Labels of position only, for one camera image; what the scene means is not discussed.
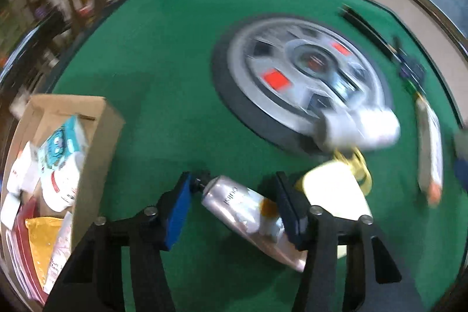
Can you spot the green-capped marker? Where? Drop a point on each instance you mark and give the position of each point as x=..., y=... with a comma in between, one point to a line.
x=414, y=83

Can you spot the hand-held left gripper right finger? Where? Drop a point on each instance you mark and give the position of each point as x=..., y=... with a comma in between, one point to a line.
x=289, y=213

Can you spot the long white flat box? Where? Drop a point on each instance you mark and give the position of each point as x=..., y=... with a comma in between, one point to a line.
x=429, y=144

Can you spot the white roll-on bottle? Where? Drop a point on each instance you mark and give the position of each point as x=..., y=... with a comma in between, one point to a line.
x=369, y=129

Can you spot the pink hand cream tube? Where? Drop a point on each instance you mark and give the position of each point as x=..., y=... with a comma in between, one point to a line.
x=234, y=206

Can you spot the cardboard box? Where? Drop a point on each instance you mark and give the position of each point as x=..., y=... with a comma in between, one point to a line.
x=102, y=136

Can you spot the red foil packet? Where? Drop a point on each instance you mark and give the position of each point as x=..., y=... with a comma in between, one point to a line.
x=18, y=250

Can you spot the floral hand cream tube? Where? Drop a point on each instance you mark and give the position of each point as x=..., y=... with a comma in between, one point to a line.
x=60, y=253

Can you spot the purple-capped marker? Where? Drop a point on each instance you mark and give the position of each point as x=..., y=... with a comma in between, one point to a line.
x=413, y=68

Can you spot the grey round table panel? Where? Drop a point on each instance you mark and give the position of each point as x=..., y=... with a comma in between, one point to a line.
x=263, y=52

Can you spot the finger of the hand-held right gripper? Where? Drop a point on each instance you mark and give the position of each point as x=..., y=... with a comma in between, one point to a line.
x=463, y=169

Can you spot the yellow foil packet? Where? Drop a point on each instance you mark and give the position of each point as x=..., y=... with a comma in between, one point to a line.
x=40, y=242

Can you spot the blue and white tissue packet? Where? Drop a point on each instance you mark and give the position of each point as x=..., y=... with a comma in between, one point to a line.
x=58, y=147

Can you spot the white bottle with red label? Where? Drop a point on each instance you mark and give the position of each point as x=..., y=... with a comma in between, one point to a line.
x=62, y=184

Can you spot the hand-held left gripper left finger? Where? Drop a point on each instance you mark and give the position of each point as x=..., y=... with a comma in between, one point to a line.
x=179, y=209

